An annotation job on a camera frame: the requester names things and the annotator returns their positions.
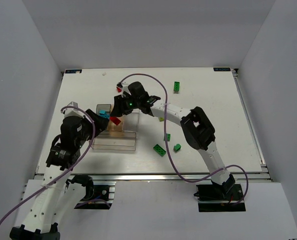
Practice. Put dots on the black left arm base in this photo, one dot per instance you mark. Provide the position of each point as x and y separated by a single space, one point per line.
98 196

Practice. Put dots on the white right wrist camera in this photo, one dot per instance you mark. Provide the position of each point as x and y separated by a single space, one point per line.
125 90

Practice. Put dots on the smoky grey plastic bin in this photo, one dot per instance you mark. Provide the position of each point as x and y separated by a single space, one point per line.
107 108

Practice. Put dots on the green lego brick tilted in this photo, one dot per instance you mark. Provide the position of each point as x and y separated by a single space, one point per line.
177 147

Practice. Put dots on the blue label left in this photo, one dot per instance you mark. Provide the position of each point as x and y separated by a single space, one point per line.
73 71

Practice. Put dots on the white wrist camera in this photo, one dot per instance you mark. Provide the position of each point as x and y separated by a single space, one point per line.
71 110
125 90

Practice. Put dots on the small green lego brick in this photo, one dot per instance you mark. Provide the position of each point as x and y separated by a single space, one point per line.
168 137

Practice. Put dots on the long green lego near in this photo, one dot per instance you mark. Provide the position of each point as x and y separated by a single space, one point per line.
159 150

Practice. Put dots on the long cyan lego brick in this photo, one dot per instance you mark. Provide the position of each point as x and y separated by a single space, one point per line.
106 116

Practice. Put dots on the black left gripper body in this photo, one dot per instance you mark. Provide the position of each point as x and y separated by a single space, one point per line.
96 119

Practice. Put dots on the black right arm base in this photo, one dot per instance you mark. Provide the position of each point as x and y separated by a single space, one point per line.
225 198

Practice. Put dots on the clear long front bin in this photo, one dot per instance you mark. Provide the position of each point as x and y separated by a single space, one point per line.
115 141

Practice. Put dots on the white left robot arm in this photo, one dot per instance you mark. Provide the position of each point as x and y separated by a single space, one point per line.
58 194

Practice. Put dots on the blue label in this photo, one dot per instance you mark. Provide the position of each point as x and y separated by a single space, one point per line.
73 71
222 69

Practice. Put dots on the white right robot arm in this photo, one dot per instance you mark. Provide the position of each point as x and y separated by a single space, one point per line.
198 131

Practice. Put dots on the blue label right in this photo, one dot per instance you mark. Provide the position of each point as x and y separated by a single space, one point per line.
222 69

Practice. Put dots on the green long lego far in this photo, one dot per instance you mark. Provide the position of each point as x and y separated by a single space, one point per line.
176 87

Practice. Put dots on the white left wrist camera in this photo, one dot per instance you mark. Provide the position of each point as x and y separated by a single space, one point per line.
71 110

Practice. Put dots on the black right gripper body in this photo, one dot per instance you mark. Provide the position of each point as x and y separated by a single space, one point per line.
117 105

